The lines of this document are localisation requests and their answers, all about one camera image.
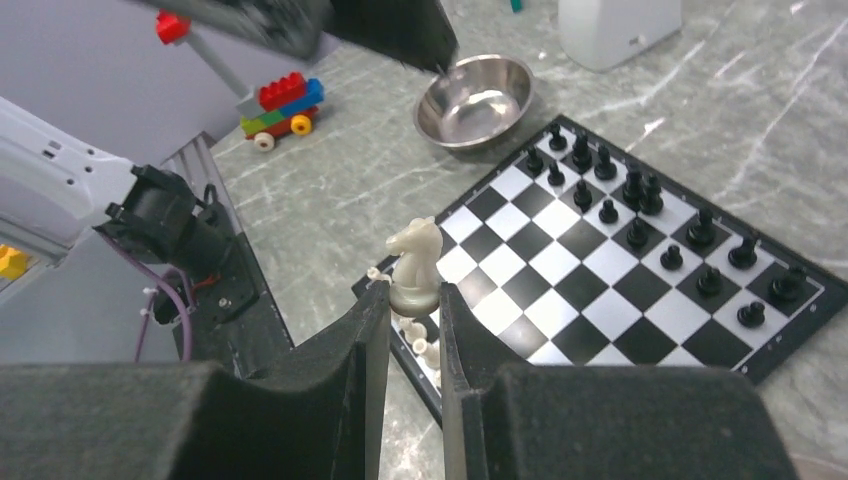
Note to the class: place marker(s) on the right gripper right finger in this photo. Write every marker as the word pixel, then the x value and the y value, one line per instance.
pixel 471 356

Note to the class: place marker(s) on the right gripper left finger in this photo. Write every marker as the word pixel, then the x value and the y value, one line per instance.
pixel 320 412

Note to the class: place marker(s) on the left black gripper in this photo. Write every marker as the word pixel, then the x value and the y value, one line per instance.
pixel 416 33

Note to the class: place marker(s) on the white knight piece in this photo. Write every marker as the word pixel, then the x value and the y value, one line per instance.
pixel 414 290

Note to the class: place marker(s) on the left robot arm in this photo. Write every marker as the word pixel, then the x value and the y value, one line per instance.
pixel 55 187

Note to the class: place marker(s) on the empty steel bowl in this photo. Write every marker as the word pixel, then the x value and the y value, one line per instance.
pixel 475 103

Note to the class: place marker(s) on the red and blue lego bricks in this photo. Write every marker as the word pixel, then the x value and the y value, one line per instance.
pixel 288 106

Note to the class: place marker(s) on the grey plastic bottle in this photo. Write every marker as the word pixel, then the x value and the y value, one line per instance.
pixel 599 35

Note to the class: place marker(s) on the red lego brick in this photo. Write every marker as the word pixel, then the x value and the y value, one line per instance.
pixel 170 27

